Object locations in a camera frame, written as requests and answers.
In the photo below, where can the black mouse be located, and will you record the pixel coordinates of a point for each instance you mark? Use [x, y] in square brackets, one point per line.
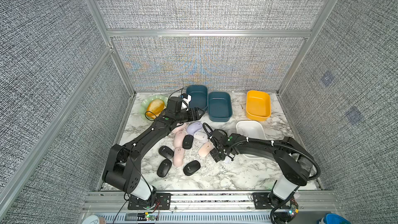
[191, 168]
[166, 152]
[164, 168]
[187, 142]

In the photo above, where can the teal storage box left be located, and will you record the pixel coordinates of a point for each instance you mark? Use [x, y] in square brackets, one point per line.
[199, 94]

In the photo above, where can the white mouse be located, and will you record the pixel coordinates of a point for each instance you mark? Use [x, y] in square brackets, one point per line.
[227, 160]
[201, 136]

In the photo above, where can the teal storage box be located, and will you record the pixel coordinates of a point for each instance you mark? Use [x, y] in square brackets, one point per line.
[199, 94]
[219, 106]

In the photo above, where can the white round object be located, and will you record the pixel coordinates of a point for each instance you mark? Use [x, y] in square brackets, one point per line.
[93, 219]

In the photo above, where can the blue round object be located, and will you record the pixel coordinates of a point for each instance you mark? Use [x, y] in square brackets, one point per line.
[331, 218]

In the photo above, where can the peach pink mouse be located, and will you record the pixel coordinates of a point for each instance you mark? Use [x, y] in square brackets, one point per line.
[206, 149]

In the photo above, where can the black mouse lower right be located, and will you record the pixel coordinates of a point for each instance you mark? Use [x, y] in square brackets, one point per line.
[191, 168]

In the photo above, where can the black mouse lower left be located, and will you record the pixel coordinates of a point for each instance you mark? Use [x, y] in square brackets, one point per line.
[164, 168]

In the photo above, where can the pink mouse middle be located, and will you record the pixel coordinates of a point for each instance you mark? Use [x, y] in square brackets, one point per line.
[178, 139]

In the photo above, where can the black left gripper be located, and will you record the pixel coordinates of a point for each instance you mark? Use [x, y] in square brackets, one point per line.
[192, 113]

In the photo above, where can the white storage box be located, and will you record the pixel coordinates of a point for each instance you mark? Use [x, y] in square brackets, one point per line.
[251, 129]

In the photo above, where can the pink mouse top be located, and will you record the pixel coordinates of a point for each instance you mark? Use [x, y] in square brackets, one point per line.
[179, 128]

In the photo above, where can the teal storage box right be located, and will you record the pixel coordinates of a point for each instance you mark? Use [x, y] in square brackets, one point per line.
[219, 106]

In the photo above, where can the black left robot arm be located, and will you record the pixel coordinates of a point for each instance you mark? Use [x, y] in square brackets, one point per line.
[123, 165]

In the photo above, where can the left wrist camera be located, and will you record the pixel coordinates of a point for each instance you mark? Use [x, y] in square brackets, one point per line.
[186, 99]

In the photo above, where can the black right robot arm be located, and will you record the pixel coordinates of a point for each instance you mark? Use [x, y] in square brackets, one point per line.
[298, 166]

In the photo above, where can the green wavy plate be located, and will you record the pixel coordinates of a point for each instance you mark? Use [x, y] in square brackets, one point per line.
[146, 102]

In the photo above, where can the pink mouse lower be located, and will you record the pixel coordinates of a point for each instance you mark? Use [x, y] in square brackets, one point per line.
[178, 157]

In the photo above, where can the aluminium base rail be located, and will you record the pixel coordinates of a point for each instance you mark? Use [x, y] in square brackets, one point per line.
[181, 207]

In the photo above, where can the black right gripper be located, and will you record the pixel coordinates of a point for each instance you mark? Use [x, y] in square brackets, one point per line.
[215, 157]

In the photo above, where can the yellow storage box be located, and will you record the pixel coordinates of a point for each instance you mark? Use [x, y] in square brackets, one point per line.
[258, 105]

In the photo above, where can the black mouse centre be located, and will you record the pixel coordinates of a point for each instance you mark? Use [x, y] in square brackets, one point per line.
[187, 142]

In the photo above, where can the purple mouse top left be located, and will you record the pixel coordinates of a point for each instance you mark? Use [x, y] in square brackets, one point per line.
[194, 127]

